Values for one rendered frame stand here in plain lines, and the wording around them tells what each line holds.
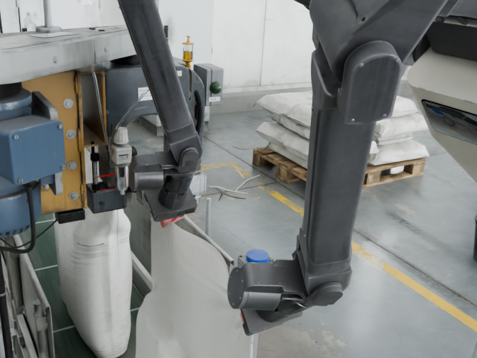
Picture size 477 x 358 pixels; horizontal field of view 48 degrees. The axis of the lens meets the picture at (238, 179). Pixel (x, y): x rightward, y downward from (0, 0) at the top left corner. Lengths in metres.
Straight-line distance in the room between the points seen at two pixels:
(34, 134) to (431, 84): 0.67
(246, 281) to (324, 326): 1.95
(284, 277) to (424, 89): 0.43
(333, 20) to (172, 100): 0.59
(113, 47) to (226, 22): 4.82
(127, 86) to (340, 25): 0.84
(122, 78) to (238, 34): 4.87
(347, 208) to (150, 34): 0.47
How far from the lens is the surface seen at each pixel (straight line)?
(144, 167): 1.05
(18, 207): 1.02
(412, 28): 0.42
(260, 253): 1.44
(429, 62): 1.04
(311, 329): 2.63
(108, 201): 1.28
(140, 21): 0.91
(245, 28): 6.08
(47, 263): 2.36
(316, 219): 0.60
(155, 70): 0.94
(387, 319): 2.80
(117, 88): 1.21
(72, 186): 1.25
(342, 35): 0.41
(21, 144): 0.91
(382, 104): 0.44
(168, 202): 1.13
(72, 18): 3.99
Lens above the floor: 1.56
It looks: 22 degrees down
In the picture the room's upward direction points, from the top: 4 degrees clockwise
